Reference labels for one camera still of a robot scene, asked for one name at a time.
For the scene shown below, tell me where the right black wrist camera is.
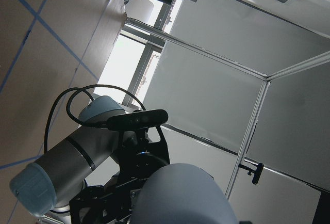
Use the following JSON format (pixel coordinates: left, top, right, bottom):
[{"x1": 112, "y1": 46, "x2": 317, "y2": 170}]
[{"x1": 106, "y1": 109, "x2": 169, "y2": 131}]

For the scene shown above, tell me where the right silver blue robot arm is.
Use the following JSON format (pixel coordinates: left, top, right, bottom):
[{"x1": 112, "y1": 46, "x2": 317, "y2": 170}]
[{"x1": 9, "y1": 96, "x2": 169, "y2": 217}]

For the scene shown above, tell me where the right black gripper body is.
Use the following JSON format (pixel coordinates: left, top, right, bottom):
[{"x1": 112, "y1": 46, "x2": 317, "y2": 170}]
[{"x1": 70, "y1": 126, "x2": 170, "y2": 223}]

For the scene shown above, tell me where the black camera on frame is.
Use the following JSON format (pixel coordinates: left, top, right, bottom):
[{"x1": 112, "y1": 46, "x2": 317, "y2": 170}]
[{"x1": 239, "y1": 163, "x2": 264, "y2": 185}]

